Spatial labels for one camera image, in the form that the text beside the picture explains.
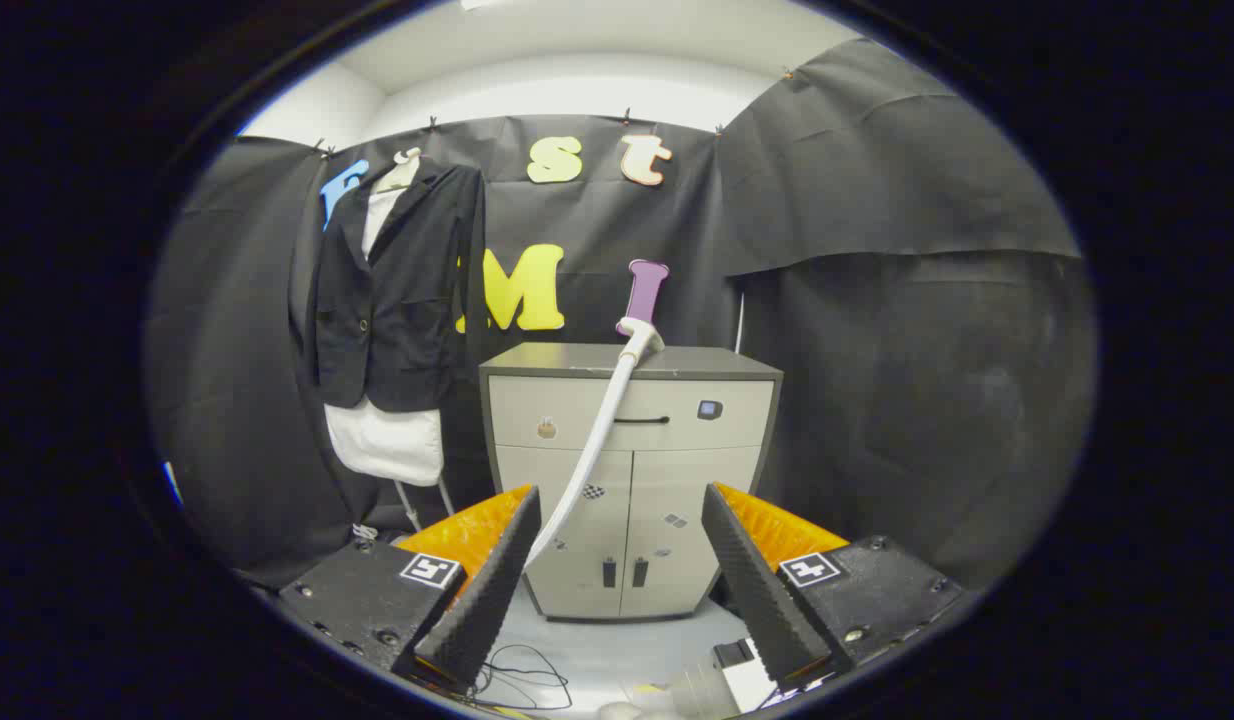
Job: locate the white grey steamer base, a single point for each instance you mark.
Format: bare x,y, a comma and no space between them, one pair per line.
747,685

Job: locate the black blazer jacket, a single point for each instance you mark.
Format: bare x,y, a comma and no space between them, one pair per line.
407,300

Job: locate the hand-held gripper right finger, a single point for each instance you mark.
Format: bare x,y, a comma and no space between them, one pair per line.
767,600

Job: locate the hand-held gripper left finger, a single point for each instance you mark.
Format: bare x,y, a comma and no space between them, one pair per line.
487,600

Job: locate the white garment steamer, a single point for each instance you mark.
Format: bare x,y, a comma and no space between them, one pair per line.
607,420

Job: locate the grey storage cabinet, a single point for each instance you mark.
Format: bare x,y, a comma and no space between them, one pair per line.
567,400

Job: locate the black backdrop cloth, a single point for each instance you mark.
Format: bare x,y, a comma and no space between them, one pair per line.
877,350

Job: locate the white mannequin torso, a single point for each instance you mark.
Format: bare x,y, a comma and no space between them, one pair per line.
387,445

